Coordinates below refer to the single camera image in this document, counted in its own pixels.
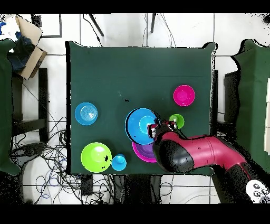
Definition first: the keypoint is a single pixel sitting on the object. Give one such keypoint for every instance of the green cup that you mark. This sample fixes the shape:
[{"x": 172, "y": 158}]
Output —
[{"x": 179, "y": 119}]

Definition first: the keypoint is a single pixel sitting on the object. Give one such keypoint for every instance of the green bowl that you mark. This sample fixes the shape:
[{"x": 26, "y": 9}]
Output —
[{"x": 93, "y": 157}]

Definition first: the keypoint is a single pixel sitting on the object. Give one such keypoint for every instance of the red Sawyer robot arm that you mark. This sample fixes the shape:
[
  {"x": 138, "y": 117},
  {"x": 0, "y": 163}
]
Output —
[{"x": 206, "y": 150}]

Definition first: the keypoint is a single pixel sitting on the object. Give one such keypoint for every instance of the cardboard box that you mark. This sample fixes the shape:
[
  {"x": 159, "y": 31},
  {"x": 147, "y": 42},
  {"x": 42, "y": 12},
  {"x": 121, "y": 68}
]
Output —
[{"x": 29, "y": 29}]

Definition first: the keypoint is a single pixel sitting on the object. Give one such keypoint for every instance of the large pink bowl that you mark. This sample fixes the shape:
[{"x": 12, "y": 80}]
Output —
[{"x": 137, "y": 153}]

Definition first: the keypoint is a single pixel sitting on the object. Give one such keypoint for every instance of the purple bowl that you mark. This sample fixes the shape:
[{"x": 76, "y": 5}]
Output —
[{"x": 145, "y": 150}]

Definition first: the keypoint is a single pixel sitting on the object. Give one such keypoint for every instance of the black tripod leg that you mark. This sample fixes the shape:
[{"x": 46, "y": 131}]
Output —
[
  {"x": 96, "y": 25},
  {"x": 153, "y": 23}
]

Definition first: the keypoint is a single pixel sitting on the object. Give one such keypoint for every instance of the black floor box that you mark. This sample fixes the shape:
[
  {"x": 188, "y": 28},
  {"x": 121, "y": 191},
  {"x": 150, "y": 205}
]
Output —
[{"x": 87, "y": 186}]

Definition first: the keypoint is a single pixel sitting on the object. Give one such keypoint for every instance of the dark green tablecloth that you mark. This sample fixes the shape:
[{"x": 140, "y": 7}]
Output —
[{"x": 137, "y": 63}]

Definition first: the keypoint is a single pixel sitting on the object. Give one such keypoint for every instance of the small pink bowl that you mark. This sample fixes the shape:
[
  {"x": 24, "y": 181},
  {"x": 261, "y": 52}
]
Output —
[{"x": 184, "y": 95}]

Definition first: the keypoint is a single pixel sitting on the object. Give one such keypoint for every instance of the small translucent blue bowl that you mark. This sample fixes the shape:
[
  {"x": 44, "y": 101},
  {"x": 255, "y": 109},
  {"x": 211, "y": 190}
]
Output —
[{"x": 85, "y": 114}]

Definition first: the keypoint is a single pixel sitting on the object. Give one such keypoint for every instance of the black square frame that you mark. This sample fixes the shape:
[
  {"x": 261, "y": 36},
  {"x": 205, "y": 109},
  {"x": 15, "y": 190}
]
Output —
[{"x": 61, "y": 25}]

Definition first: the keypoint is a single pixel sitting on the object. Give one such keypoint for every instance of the dark blue bag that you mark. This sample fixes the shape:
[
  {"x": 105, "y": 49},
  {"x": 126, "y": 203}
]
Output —
[{"x": 21, "y": 55}]

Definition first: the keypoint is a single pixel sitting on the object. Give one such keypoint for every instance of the blue cup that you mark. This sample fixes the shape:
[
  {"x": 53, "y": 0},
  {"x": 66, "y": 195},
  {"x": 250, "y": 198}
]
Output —
[{"x": 119, "y": 162}]

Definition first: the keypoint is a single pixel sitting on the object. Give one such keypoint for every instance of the large blue bowl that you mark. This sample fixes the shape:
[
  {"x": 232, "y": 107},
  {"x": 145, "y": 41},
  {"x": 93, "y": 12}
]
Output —
[{"x": 135, "y": 124}]

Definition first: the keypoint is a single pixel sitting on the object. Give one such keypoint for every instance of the grey pedestal foot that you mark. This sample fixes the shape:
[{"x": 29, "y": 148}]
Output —
[{"x": 29, "y": 149}]

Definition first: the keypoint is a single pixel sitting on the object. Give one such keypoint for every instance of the black chair frame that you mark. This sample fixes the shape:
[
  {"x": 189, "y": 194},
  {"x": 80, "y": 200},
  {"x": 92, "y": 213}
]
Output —
[
  {"x": 215, "y": 95},
  {"x": 43, "y": 95}
]

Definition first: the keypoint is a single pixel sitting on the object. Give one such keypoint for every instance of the green cloth side table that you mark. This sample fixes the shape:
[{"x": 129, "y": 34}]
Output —
[
  {"x": 5, "y": 105},
  {"x": 253, "y": 95}
]

